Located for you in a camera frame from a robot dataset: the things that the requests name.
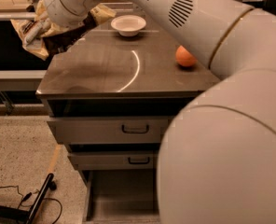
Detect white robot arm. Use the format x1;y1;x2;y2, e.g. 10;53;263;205
44;0;276;224

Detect brown chip bag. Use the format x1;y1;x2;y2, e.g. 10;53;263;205
10;4;116;61

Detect grey drawer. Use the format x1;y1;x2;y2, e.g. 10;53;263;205
68;151;158;171
48;117;171;145

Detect black stand leg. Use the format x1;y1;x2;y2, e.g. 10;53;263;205
0;173;54;224

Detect black floor cable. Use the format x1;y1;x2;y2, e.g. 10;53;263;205
0;127;64;224

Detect middle grey drawer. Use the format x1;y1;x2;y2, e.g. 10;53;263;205
68;151;158;171

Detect grey low bench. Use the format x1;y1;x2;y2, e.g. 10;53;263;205
0;70;46;91

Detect grey drawer cabinet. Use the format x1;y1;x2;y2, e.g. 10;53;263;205
35;10;221;173

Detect orange fruit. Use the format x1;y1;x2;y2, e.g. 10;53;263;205
175;46;197;67

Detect white bowl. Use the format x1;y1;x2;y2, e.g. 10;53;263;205
111;15;146;37

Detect open bottom drawer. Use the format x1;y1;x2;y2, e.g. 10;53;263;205
82;169;160;224

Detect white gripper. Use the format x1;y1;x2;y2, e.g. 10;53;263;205
21;0;52;45

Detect upper grey drawer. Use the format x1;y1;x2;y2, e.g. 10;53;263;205
48;117;171;145

